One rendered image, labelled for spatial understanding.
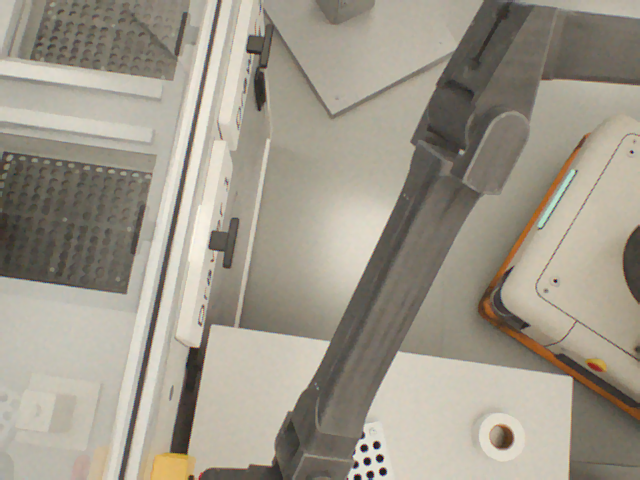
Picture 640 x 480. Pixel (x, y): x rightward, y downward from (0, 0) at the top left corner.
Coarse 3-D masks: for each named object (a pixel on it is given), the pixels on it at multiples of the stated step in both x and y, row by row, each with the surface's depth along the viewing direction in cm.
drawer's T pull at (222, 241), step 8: (232, 224) 95; (216, 232) 95; (224, 232) 95; (232, 232) 95; (216, 240) 95; (224, 240) 95; (232, 240) 95; (216, 248) 94; (224, 248) 94; (232, 248) 94; (224, 256) 94; (232, 256) 94; (224, 264) 94
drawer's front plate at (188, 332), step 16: (224, 144) 97; (224, 160) 98; (208, 176) 95; (224, 176) 100; (208, 192) 95; (224, 192) 102; (208, 208) 94; (224, 208) 105; (208, 224) 93; (208, 240) 94; (192, 256) 92; (208, 256) 96; (192, 272) 92; (208, 272) 98; (192, 288) 91; (208, 288) 100; (192, 304) 90; (192, 320) 90; (176, 336) 90; (192, 336) 92
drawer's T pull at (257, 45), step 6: (270, 30) 103; (252, 36) 103; (258, 36) 103; (264, 36) 103; (270, 36) 103; (252, 42) 103; (258, 42) 103; (264, 42) 103; (270, 42) 103; (246, 48) 103; (252, 48) 102; (258, 48) 103; (264, 48) 102; (258, 54) 103; (264, 54) 102; (264, 60) 102; (264, 66) 102
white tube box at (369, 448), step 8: (368, 424) 100; (376, 424) 100; (368, 432) 100; (360, 440) 99; (368, 440) 99; (376, 440) 99; (384, 440) 99; (360, 448) 102; (368, 448) 99; (376, 448) 102; (384, 448) 99; (360, 456) 99; (368, 456) 99; (376, 456) 102; (384, 456) 99; (360, 464) 98; (368, 464) 100; (376, 464) 99; (384, 464) 99; (352, 472) 98; (360, 472) 98; (368, 472) 101; (376, 472) 98; (384, 472) 101; (392, 472) 98
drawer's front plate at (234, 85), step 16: (256, 0) 106; (240, 16) 102; (256, 16) 109; (240, 32) 101; (256, 32) 112; (240, 48) 101; (240, 64) 100; (240, 80) 102; (224, 96) 98; (240, 96) 104; (224, 112) 98; (224, 128) 99; (240, 128) 109
